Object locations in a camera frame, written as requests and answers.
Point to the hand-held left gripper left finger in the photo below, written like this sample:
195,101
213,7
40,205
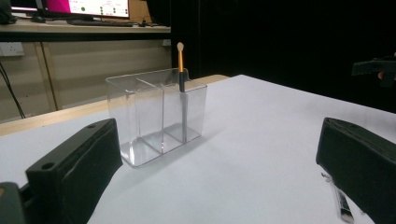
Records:
74,174

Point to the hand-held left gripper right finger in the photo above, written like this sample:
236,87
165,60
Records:
361,165

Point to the clear plastic organizer box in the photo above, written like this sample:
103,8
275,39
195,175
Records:
149,118

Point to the black curtain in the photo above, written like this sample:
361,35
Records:
280,40

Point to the white table sheet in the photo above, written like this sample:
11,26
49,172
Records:
249,155

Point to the wooden desk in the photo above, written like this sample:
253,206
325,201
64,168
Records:
62,28

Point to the black keyboard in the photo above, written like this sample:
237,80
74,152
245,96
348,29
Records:
99,23

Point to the computer monitor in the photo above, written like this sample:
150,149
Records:
93,6

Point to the white wall socket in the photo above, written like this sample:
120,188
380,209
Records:
11,49

